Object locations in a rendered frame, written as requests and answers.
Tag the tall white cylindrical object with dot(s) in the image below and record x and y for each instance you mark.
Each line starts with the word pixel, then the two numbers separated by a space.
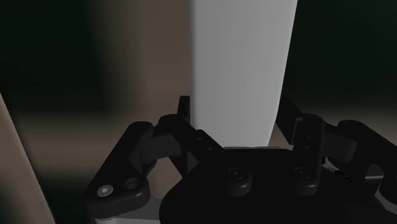
pixel 238 71

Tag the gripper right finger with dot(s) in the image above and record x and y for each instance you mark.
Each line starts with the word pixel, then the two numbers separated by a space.
pixel 310 145

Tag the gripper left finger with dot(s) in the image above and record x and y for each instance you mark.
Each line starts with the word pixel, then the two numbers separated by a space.
pixel 124 173

